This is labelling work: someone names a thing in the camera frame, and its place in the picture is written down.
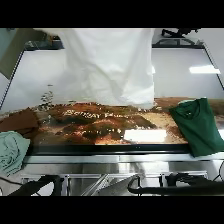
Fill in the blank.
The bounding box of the white T-shirt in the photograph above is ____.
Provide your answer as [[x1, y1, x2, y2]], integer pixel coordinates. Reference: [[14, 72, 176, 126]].
[[42, 28, 157, 110]]

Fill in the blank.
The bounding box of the dark green T-shirt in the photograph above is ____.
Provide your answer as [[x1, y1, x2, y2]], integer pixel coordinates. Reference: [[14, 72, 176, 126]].
[[168, 97, 224, 158]]

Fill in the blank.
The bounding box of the brown garment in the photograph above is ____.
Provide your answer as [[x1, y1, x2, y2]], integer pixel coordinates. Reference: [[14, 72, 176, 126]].
[[0, 108, 40, 137]]

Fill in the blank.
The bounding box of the pale green garment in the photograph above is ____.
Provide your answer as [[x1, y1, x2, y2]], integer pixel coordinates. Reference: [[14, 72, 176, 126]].
[[0, 130, 32, 178]]

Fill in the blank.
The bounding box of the silver frame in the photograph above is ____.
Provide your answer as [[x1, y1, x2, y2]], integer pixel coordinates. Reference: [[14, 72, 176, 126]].
[[19, 151, 224, 197]]

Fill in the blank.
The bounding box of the black cable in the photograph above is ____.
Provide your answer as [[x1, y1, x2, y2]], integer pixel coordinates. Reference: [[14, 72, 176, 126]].
[[127, 175, 142, 195]]

